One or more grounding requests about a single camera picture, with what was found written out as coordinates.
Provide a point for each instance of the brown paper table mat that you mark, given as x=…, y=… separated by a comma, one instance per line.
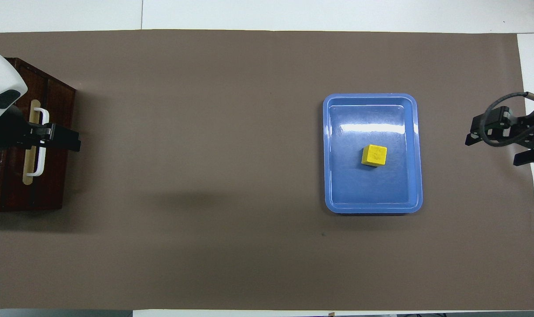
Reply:
x=205, y=132

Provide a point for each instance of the blue plastic tray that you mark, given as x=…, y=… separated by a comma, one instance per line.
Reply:
x=359, y=189

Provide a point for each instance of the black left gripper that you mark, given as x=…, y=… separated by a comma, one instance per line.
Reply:
x=11, y=134

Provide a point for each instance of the yellow cube block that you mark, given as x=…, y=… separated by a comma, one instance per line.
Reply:
x=374, y=155

